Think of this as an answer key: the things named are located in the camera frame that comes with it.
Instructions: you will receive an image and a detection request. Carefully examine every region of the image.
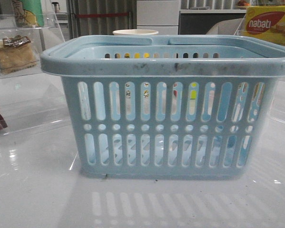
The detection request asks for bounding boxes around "bread slice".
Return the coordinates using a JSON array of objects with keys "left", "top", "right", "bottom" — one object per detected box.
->
[{"left": 0, "top": 35, "right": 37, "bottom": 75}]

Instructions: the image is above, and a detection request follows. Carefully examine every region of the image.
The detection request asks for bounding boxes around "yellow nabati wafer box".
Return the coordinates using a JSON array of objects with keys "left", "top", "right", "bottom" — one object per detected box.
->
[{"left": 241, "top": 6, "right": 285, "bottom": 42}]

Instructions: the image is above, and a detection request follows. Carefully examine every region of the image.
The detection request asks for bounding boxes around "beige armchair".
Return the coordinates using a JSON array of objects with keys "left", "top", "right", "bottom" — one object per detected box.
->
[{"left": 206, "top": 18, "right": 243, "bottom": 35}]

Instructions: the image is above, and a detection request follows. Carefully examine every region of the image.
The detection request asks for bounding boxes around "light blue plastic basket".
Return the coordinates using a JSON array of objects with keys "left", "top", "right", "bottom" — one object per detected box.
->
[{"left": 40, "top": 35, "right": 285, "bottom": 179}]

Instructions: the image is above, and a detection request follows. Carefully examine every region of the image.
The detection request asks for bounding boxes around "clear acrylic left shelf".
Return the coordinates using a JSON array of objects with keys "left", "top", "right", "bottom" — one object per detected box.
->
[{"left": 0, "top": 12, "right": 67, "bottom": 134}]

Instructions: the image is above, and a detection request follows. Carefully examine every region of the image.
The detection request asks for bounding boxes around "dark kitchen counter cabinet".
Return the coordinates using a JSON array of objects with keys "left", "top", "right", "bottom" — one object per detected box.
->
[{"left": 178, "top": 9, "right": 246, "bottom": 35}]

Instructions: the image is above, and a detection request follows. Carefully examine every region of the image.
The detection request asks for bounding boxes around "white refrigerator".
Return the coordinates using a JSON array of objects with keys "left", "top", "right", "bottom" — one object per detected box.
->
[{"left": 137, "top": 0, "right": 181, "bottom": 35}]

